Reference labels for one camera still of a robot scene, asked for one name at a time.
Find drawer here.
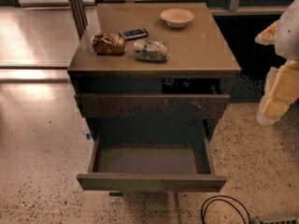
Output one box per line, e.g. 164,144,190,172
75,93,229,119
77,139,227,192

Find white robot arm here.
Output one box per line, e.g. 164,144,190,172
255,0,299,125

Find brown wooden drawer cabinet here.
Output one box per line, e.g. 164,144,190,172
66,2,242,195

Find blue tape piece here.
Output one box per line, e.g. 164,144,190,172
86,133,93,140

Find dark blue snack bar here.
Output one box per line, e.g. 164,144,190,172
119,29,149,40

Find brown crumpled snack bag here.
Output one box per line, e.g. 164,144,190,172
92,34,126,55

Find cream ceramic bowl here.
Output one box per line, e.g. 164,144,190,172
161,8,194,29

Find black floor marker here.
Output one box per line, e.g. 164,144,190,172
109,192,123,197

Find black floor cable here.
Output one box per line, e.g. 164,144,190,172
200,195,252,224

